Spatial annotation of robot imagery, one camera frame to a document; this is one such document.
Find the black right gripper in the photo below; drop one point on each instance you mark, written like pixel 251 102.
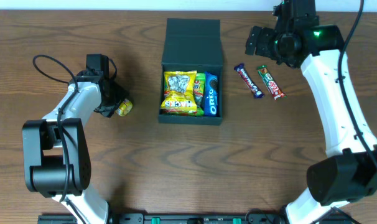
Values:
pixel 254 40

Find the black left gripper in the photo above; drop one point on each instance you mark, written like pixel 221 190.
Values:
pixel 117 101

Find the yellow Mentos gum bottle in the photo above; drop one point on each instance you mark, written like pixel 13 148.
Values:
pixel 124 108

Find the yellow Hacks candy bag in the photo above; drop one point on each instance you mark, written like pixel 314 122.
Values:
pixel 179 91

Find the blue Oreo cookie pack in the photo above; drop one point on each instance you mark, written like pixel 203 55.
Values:
pixel 211 95

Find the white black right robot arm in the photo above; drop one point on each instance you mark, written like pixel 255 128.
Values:
pixel 349 173

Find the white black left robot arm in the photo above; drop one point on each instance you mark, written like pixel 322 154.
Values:
pixel 56 159

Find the purple Dairy Milk bar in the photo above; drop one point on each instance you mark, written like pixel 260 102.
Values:
pixel 256 92

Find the green red KitKat Milo bar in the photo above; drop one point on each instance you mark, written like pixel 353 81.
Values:
pixel 270 82

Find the dark green open box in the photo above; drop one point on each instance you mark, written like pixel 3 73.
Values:
pixel 194 44

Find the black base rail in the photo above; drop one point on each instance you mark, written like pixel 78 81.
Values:
pixel 138 218

